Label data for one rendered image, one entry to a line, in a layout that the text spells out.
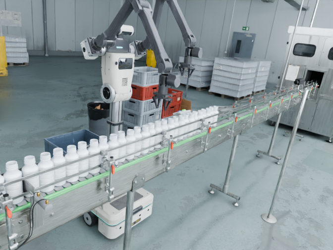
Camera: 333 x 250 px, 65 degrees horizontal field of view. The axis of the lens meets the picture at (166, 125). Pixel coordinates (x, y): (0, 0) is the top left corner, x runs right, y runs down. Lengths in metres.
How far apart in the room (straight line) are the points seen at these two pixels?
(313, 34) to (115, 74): 4.60
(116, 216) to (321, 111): 4.73
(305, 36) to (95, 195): 5.31
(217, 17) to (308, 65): 7.73
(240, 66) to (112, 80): 6.33
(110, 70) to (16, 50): 9.01
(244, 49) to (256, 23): 1.14
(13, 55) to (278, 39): 10.02
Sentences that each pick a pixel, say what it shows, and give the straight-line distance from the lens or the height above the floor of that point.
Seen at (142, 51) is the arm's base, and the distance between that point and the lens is 2.24.
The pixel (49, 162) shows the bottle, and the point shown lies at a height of 1.13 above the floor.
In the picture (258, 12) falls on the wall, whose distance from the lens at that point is 12.30.
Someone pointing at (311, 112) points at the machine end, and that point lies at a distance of 6.03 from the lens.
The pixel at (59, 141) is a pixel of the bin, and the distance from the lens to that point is 1.92.
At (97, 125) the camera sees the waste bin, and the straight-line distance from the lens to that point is 3.67.
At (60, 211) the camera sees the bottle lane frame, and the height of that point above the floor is 0.90.
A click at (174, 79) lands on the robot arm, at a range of 1.45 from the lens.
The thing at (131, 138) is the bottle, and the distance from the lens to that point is 1.41.
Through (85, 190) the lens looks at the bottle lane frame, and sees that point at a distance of 1.30.
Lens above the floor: 1.67
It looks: 19 degrees down
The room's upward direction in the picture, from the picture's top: 7 degrees clockwise
